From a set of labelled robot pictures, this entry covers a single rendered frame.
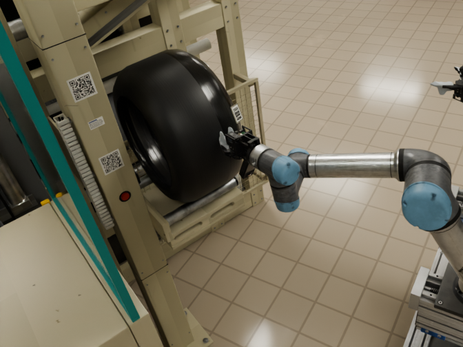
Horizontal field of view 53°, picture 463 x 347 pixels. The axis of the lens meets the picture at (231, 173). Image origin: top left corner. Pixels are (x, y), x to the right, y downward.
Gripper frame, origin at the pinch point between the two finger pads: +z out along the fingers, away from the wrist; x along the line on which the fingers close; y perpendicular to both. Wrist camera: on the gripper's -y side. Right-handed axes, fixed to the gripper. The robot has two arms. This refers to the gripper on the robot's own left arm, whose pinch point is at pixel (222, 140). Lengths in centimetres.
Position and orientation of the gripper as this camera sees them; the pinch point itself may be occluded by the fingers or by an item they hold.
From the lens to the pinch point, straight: 156.3
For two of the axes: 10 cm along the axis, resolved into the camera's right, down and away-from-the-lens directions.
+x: -8.0, 4.5, -3.9
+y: -1.9, -8.1, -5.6
